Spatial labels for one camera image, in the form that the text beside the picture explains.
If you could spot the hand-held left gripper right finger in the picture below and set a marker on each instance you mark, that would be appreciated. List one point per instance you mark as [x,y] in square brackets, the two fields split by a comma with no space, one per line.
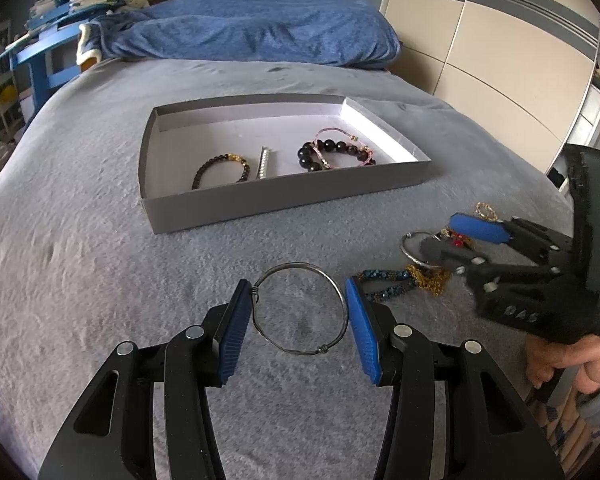
[362,330]

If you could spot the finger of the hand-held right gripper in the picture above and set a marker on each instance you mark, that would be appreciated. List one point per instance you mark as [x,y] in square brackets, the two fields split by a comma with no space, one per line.
[477,228]
[442,254]

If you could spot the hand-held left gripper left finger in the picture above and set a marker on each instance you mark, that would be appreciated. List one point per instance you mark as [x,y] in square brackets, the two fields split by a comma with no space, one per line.
[235,330]

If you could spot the shallow grey cardboard box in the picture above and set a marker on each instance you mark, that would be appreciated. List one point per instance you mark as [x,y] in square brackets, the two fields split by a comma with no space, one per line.
[280,197]

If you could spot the grey plush bed cover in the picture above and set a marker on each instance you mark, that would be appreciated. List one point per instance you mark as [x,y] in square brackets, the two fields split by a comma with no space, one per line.
[105,270]

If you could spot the beige wardrobe with grey stripes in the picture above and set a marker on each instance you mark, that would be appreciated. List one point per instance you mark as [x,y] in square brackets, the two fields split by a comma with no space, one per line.
[495,60]

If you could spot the person's leg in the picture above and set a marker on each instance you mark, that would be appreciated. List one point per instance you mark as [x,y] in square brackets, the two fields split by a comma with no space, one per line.
[580,435]

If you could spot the blue blanket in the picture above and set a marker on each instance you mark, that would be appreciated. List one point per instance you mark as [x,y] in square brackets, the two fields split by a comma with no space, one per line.
[260,27]

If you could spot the yellow item in cart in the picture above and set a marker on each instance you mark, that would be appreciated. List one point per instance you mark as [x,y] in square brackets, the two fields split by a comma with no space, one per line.
[7,95]

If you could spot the blue desk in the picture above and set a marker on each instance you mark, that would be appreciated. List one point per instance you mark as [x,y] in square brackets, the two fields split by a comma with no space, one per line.
[35,60]

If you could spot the white plush toy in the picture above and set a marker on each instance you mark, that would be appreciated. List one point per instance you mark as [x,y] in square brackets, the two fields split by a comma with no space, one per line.
[135,0]

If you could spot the white rolling cart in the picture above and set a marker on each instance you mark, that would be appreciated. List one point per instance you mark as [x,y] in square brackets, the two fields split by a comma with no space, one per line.
[2,70]

